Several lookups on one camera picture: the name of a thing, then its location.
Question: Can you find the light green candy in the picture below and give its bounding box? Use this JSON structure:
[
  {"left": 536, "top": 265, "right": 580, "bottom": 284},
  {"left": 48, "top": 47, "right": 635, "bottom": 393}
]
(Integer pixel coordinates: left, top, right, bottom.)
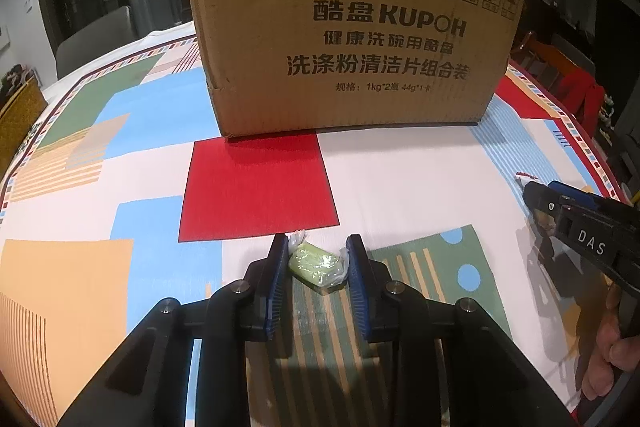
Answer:
[{"left": 288, "top": 230, "right": 349, "bottom": 291}]

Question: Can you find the right hand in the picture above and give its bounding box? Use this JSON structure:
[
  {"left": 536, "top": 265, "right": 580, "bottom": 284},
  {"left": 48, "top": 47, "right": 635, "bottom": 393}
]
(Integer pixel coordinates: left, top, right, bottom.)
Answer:
[{"left": 582, "top": 284, "right": 640, "bottom": 401}]

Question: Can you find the clear packet yellow cracker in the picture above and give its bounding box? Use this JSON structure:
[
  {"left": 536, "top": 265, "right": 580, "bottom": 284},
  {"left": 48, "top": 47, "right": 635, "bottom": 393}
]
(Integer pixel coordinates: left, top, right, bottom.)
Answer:
[{"left": 514, "top": 172, "right": 539, "bottom": 190}]

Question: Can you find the red wooden chair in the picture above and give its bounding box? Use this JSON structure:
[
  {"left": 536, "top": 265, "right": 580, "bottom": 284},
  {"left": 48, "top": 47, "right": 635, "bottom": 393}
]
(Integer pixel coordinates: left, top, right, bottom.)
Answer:
[{"left": 511, "top": 31, "right": 605, "bottom": 138}]

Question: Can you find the colourful patterned tablecloth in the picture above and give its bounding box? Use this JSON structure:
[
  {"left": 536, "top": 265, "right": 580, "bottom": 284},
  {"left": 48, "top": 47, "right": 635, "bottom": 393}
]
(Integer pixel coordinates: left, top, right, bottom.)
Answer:
[{"left": 1, "top": 26, "right": 622, "bottom": 426}]

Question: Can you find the brown cardboard box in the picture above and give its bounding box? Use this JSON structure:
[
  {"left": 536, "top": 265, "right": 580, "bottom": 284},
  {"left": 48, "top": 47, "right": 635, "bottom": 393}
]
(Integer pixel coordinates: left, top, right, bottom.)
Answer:
[{"left": 190, "top": 0, "right": 523, "bottom": 138}]

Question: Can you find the grey chair left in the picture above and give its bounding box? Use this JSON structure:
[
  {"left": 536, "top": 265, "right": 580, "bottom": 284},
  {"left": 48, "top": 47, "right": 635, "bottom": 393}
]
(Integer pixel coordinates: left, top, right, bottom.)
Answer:
[{"left": 55, "top": 5, "right": 138, "bottom": 79}]

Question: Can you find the woven rattan box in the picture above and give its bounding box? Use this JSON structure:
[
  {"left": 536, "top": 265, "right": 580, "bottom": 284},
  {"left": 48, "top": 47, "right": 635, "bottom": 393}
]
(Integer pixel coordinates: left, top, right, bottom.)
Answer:
[{"left": 0, "top": 77, "right": 47, "bottom": 176}]

